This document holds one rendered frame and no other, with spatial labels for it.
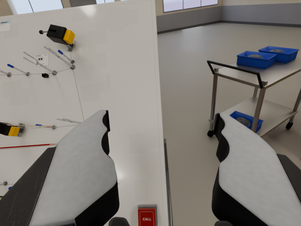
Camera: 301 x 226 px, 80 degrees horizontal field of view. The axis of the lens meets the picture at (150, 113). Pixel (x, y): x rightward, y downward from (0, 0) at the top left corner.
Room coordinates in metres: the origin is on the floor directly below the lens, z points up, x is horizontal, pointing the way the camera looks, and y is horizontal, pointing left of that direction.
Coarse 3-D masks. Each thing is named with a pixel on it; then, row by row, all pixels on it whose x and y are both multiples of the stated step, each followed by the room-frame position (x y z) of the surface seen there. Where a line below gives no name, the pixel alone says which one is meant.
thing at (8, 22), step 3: (0, 21) 0.84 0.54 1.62; (3, 21) 0.84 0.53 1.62; (6, 21) 0.84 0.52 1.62; (9, 21) 0.83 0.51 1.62; (0, 24) 0.83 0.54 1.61; (3, 24) 0.83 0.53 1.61; (6, 24) 0.83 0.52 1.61; (9, 24) 0.82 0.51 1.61; (0, 27) 0.82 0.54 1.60; (3, 27) 0.82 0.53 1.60; (6, 27) 0.82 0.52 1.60; (9, 27) 0.81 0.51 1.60; (0, 30) 0.81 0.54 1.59; (3, 30) 0.81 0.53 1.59; (6, 30) 0.81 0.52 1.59; (9, 30) 0.81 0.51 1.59
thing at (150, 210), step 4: (152, 208) 0.30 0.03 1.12; (140, 212) 0.30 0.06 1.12; (144, 212) 0.30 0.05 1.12; (148, 212) 0.29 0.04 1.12; (152, 212) 0.29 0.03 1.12; (140, 216) 0.29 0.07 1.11; (144, 216) 0.29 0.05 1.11; (148, 216) 0.29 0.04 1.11; (152, 216) 0.29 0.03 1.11; (140, 220) 0.28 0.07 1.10; (144, 220) 0.28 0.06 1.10; (148, 220) 0.28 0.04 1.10; (152, 220) 0.28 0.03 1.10; (140, 224) 0.28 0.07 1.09; (144, 224) 0.27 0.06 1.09; (148, 224) 0.27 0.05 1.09; (152, 224) 0.27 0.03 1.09
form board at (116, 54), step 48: (144, 0) 0.78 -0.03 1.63; (0, 48) 0.76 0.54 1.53; (48, 48) 0.73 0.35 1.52; (96, 48) 0.69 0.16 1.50; (144, 48) 0.66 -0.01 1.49; (0, 96) 0.64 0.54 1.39; (48, 96) 0.60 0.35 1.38; (96, 96) 0.58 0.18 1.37; (144, 96) 0.55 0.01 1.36; (0, 144) 0.52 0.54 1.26; (144, 144) 0.45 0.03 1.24; (0, 192) 0.41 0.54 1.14; (144, 192) 0.35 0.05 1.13
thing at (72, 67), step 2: (44, 46) 0.56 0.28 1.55; (46, 48) 0.56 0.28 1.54; (50, 48) 0.55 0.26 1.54; (48, 50) 0.57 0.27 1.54; (50, 50) 0.58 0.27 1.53; (52, 50) 0.56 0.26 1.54; (52, 52) 0.58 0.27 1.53; (54, 52) 0.57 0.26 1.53; (54, 54) 0.59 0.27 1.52; (56, 54) 0.58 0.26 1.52; (58, 56) 0.59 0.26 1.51; (60, 58) 0.60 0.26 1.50; (62, 58) 0.61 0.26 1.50; (62, 60) 0.61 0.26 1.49; (64, 60) 0.62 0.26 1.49; (66, 62) 0.63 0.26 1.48; (68, 64) 0.63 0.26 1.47; (70, 66) 0.65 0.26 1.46; (72, 66) 0.65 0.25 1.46; (74, 66) 0.66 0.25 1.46; (72, 68) 0.65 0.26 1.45; (74, 68) 0.66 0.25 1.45
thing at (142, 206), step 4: (144, 204) 0.33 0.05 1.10; (148, 204) 0.32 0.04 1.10; (152, 204) 0.32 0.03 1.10; (156, 204) 0.32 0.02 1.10; (140, 208) 0.31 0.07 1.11; (144, 208) 0.31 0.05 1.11; (148, 208) 0.31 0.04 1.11; (156, 208) 0.31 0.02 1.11; (156, 212) 0.30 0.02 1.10; (156, 216) 0.29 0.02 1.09; (156, 220) 0.29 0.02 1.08; (156, 224) 0.28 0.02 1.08
